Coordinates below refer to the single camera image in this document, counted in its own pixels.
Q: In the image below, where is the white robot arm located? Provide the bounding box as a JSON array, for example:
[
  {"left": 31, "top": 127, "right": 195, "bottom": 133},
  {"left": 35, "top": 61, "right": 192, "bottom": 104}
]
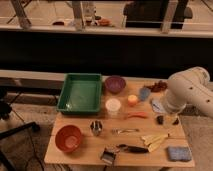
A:
[{"left": 161, "top": 67, "right": 213, "bottom": 118}]

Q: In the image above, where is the black handled utensil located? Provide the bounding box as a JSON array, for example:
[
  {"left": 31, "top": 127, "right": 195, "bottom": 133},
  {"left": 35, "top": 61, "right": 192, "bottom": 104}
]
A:
[{"left": 116, "top": 144, "right": 149, "bottom": 154}]

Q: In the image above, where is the green plastic tray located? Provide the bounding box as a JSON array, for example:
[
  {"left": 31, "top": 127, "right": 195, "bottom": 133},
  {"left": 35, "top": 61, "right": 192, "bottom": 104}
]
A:
[{"left": 57, "top": 73, "right": 102, "bottom": 115}]

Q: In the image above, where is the orange cup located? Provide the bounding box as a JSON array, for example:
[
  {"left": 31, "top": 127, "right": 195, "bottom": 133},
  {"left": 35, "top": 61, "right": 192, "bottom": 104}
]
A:
[{"left": 127, "top": 95, "right": 138, "bottom": 106}]

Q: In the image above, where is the red bowl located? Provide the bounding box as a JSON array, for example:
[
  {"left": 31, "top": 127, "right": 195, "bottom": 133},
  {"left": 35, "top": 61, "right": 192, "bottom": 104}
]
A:
[{"left": 55, "top": 125, "right": 83, "bottom": 153}]

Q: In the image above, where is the light blue cloth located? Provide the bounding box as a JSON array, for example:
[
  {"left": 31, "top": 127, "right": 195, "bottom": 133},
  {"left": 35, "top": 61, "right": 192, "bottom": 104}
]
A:
[{"left": 151, "top": 99, "right": 165, "bottom": 113}]

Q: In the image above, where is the black chair base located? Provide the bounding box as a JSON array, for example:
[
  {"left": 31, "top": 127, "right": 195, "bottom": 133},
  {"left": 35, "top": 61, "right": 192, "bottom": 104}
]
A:
[{"left": 0, "top": 87, "right": 41, "bottom": 171}]

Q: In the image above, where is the blue brush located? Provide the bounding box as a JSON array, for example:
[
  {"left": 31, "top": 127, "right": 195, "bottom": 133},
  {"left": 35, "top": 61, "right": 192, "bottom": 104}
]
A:
[{"left": 139, "top": 87, "right": 151, "bottom": 101}]

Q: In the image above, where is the purple bowl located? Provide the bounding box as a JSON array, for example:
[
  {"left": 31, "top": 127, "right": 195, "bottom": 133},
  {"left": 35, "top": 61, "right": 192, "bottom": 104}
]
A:
[{"left": 104, "top": 75, "right": 126, "bottom": 94}]

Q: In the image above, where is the orange carrot toy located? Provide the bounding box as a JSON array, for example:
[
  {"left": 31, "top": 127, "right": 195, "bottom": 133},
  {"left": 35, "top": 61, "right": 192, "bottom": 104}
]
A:
[{"left": 125, "top": 112, "right": 148, "bottom": 119}]

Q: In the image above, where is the blue sponge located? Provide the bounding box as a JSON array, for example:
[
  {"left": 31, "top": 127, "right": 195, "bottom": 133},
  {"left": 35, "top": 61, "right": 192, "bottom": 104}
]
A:
[{"left": 167, "top": 146, "right": 192, "bottom": 162}]

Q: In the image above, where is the metal fork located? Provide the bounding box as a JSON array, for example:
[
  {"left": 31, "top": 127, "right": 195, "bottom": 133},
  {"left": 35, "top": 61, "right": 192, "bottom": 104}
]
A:
[{"left": 111, "top": 129, "right": 140, "bottom": 134}]

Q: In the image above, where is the black rectangular block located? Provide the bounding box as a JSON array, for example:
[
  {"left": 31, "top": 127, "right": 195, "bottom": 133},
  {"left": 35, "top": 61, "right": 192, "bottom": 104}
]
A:
[{"left": 156, "top": 115, "right": 179, "bottom": 125}]

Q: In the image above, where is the wooden table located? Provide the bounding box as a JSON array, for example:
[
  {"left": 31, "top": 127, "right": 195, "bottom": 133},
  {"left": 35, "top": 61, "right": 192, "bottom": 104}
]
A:
[{"left": 44, "top": 80, "right": 195, "bottom": 168}]

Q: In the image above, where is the small metal cup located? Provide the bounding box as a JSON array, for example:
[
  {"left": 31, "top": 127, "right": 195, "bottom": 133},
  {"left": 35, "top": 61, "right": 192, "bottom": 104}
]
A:
[{"left": 90, "top": 120, "right": 102, "bottom": 136}]

